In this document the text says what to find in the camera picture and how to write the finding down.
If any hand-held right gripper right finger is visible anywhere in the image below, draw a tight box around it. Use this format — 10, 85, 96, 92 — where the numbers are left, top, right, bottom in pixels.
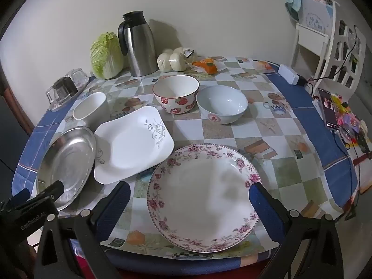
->
249, 183, 345, 279

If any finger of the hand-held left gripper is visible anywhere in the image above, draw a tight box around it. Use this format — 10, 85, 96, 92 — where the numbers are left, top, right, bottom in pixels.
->
0, 188, 31, 210
6, 180, 65, 240

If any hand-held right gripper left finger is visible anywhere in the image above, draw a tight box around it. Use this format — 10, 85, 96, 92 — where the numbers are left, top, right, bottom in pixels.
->
33, 181, 131, 279

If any stainless steel plate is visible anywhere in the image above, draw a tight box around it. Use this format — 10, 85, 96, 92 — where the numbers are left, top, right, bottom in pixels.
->
36, 126, 97, 211

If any round floral rim plate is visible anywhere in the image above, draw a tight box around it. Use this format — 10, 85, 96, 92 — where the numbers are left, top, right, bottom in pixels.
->
146, 144, 262, 253

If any white square plate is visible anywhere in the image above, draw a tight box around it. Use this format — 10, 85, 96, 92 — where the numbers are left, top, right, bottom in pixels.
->
93, 106, 175, 185

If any pale blue bowl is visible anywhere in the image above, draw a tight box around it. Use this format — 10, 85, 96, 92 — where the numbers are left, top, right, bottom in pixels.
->
196, 86, 249, 125

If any red patterned bowl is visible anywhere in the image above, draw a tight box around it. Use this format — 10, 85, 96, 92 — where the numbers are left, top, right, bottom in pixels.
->
152, 75, 200, 115

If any dark furniture with brown edge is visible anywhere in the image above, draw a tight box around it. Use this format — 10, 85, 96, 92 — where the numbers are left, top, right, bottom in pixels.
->
0, 73, 34, 140

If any white cup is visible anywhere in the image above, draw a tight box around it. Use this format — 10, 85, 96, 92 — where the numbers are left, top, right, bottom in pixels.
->
72, 92, 110, 128

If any clear glass mug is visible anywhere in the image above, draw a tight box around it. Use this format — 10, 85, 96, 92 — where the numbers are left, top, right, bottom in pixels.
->
46, 84, 73, 111
64, 68, 89, 89

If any dark small block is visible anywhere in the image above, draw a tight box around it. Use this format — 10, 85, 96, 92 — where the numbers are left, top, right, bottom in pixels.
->
55, 77, 78, 96

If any smartphone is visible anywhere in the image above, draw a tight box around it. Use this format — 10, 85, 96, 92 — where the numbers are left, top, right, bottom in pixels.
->
318, 88, 340, 130

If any colourful floral bag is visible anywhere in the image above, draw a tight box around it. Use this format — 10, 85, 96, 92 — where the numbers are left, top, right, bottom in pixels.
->
331, 93, 372, 154

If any white power strip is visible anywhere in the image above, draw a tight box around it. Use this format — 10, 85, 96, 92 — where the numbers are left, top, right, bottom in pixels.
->
277, 64, 300, 86

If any orange snack packet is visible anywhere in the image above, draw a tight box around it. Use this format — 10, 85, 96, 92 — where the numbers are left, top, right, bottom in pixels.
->
190, 58, 226, 74
252, 60, 275, 73

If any napa cabbage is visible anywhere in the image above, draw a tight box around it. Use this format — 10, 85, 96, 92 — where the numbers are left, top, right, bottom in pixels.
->
90, 32, 125, 80

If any white wooden chair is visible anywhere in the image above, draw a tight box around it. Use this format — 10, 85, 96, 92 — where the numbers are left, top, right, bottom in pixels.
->
291, 0, 367, 96

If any bag of white steamed buns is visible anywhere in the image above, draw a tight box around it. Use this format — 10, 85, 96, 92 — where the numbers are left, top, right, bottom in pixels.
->
157, 46, 198, 73

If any stainless steel thermos jug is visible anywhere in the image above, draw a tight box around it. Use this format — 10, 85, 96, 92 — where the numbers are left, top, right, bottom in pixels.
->
118, 11, 159, 77

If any white printed chair cover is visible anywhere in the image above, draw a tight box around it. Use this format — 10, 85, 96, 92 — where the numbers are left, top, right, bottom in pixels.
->
298, 0, 333, 34

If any teal cloth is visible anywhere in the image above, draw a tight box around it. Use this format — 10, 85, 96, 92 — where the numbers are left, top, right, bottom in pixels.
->
285, 0, 304, 21

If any black cable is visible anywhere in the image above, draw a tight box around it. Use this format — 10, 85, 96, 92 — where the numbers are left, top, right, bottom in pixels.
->
331, 128, 361, 198

